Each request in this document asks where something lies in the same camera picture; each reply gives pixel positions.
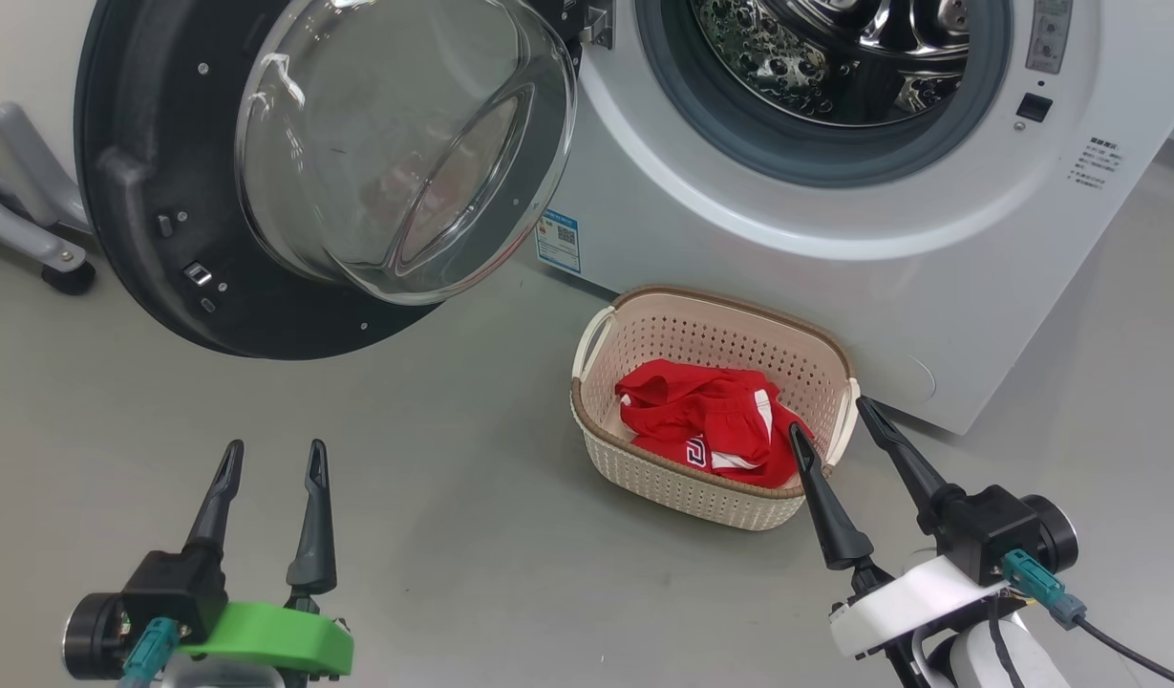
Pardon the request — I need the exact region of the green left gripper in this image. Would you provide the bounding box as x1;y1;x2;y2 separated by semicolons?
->
176;439;355;679

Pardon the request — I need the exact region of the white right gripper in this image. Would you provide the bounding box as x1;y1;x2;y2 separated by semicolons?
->
788;396;1013;662

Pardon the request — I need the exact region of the red garment with white trim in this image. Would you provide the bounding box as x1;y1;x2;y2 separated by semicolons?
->
614;358;789;462

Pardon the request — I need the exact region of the round glass washing machine door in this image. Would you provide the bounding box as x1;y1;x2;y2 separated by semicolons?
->
73;0;581;362

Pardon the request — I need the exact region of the cream perforated laundry basket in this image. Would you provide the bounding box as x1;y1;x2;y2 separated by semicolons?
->
568;284;863;533

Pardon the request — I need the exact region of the white washing machine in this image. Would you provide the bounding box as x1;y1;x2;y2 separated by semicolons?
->
534;0;1174;437

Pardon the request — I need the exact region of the steel washing machine drum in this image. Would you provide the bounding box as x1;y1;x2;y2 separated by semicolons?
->
689;0;972;128

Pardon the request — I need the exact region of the grey rubber door seal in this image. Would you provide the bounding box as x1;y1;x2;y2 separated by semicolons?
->
633;0;1014;189

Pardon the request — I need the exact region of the grey metal wheeled stand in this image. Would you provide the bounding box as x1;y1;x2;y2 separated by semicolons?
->
0;76;98;296

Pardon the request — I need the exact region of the blue white energy label sticker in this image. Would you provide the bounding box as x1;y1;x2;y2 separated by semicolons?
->
535;209;584;276

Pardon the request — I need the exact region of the grey printed panel label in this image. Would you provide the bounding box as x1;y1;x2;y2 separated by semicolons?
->
1025;0;1076;75

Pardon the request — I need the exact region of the left camera cable teal plug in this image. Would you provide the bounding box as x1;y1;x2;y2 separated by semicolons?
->
117;615;183;688

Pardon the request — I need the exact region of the camera cable teal plug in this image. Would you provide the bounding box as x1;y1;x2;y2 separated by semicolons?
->
998;548;1174;688
117;615;183;688

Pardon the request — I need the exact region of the right camera cable teal plug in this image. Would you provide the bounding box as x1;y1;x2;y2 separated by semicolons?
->
998;548;1174;688

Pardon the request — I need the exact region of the braided black right arm cable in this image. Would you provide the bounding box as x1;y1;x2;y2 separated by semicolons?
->
986;597;1019;688

